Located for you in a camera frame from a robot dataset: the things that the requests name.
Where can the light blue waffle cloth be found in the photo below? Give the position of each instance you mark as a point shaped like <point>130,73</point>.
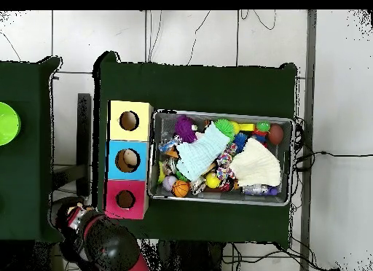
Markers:
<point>201,154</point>

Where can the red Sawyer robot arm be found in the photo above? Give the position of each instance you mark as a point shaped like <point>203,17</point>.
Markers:
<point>113,247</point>

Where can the wooden box with three holes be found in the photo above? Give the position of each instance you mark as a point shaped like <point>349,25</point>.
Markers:
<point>116,131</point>

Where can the shallow mesh bin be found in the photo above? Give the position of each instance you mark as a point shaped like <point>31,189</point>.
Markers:
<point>233,197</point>

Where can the dark green table cloth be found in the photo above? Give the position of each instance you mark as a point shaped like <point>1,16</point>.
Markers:
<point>29,180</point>
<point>204,87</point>

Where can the black stand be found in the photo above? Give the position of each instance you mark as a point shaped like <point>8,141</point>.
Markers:
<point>84,137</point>

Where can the white toy baseball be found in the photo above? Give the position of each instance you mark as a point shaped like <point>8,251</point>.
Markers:
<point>169,183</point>

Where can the orange toy basketball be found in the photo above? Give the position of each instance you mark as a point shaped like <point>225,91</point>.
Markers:
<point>180,188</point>

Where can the lime green bowl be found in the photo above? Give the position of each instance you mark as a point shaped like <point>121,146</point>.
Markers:
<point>8,123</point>

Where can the purple spiky ball toy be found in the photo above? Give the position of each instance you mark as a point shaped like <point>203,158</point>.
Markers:
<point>185,128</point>

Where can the yellow ball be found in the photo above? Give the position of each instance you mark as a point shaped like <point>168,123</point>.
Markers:
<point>234,127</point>

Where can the cream waffle cloth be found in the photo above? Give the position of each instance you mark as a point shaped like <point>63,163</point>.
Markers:
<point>256,166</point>

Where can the maroon ball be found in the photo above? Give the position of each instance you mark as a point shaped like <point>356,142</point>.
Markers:
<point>276,134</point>

